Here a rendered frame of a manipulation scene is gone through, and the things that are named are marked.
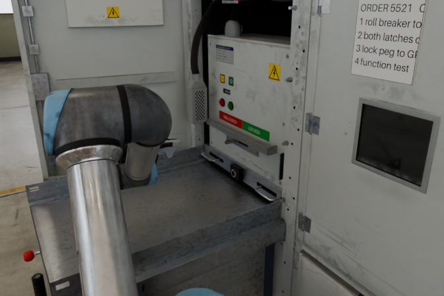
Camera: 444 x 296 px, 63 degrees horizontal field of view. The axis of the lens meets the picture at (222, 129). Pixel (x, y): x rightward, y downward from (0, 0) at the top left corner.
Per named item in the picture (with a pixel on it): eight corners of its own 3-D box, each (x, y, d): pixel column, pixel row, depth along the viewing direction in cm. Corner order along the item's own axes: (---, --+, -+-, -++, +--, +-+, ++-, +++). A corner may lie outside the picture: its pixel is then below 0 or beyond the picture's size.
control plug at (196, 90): (192, 124, 146) (191, 81, 140) (186, 121, 150) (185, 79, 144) (209, 121, 150) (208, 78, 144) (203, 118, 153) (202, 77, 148)
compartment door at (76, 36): (44, 175, 151) (9, -17, 127) (189, 152, 174) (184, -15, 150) (43, 182, 145) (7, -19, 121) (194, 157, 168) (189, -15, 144)
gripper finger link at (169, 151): (180, 155, 125) (154, 156, 120) (182, 139, 123) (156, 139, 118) (184, 158, 122) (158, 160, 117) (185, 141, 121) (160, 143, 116)
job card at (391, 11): (411, 86, 70) (431, -33, 63) (348, 74, 82) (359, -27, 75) (413, 86, 71) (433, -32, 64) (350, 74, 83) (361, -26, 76)
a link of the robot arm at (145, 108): (178, 68, 73) (150, 158, 115) (122, 72, 69) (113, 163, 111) (192, 119, 69) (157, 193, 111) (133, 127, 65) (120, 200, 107)
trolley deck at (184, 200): (60, 335, 84) (56, 315, 82) (30, 212, 133) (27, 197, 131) (284, 238, 118) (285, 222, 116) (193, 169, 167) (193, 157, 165)
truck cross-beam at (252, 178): (285, 209, 120) (286, 193, 118) (204, 155, 164) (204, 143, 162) (296, 205, 123) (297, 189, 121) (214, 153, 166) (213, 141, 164)
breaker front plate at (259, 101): (281, 194, 121) (289, 47, 106) (207, 148, 160) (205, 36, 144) (283, 193, 122) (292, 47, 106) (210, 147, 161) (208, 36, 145)
